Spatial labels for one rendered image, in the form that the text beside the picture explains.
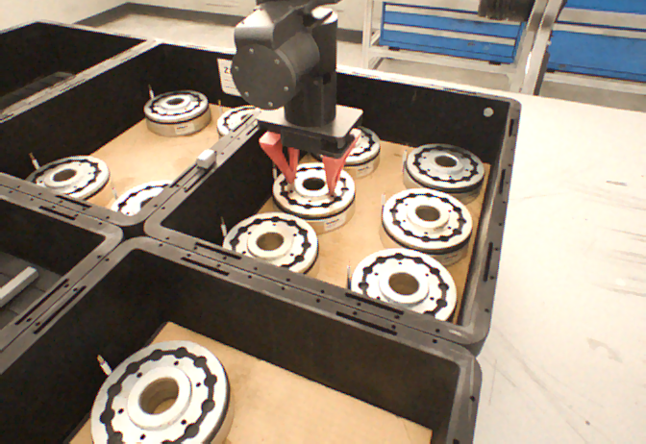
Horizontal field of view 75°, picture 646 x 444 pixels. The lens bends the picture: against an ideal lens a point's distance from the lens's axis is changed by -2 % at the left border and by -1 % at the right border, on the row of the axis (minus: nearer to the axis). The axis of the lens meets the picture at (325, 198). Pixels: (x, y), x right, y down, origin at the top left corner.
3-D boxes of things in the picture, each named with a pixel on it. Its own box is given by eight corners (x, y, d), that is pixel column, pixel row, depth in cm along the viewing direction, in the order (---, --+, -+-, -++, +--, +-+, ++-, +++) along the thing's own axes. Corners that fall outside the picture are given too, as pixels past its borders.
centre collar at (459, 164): (428, 152, 59) (429, 148, 59) (464, 157, 58) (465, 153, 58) (425, 172, 56) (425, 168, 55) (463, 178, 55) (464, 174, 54)
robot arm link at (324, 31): (346, -1, 41) (291, -6, 42) (319, 19, 36) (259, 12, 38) (344, 68, 45) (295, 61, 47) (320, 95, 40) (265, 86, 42)
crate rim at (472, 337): (317, 78, 67) (316, 63, 66) (517, 115, 58) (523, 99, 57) (140, 249, 39) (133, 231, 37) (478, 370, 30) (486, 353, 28)
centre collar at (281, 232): (259, 224, 48) (258, 220, 48) (300, 234, 47) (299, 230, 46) (238, 255, 44) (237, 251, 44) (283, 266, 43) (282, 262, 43)
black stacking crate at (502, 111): (318, 132, 73) (317, 68, 66) (498, 172, 64) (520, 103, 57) (168, 311, 45) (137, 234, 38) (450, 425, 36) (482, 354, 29)
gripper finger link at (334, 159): (338, 213, 49) (340, 143, 43) (283, 198, 51) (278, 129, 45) (359, 181, 54) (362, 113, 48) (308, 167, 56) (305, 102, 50)
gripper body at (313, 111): (341, 153, 44) (343, 86, 39) (256, 134, 47) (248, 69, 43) (362, 125, 49) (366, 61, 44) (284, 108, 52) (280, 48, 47)
